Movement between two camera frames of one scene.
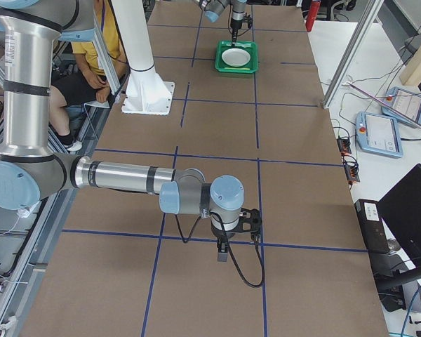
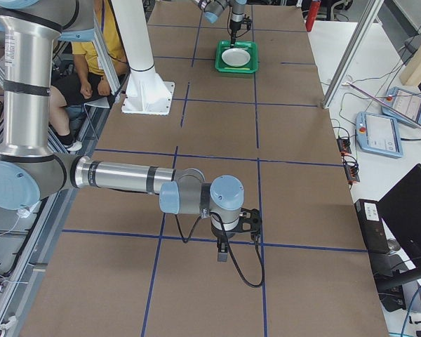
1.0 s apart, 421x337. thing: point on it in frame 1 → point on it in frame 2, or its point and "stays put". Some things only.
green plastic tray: (251, 67) stays put
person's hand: (102, 95) → (86, 89)
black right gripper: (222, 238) stays put
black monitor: (408, 210) stays put
